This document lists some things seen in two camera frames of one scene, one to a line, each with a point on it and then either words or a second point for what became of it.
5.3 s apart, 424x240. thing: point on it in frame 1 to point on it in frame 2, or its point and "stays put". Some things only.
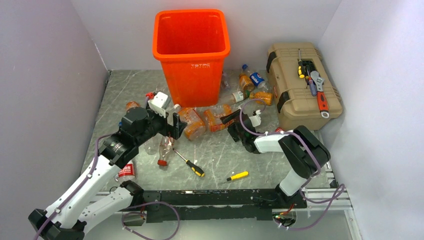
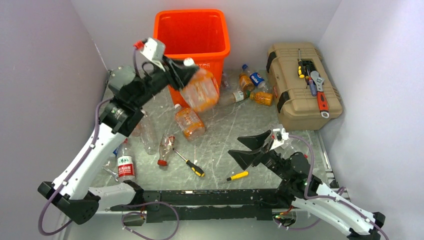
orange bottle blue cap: [245, 81] stays put
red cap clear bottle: [166, 144] stays put
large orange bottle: [212, 117] to [201, 91]
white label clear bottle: [228, 98] stays put
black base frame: [211, 205] stays put
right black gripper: [227, 119] to [244, 158]
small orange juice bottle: [262, 97] stays put
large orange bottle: [196, 127] stays put
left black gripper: [174, 130] to [172, 75]
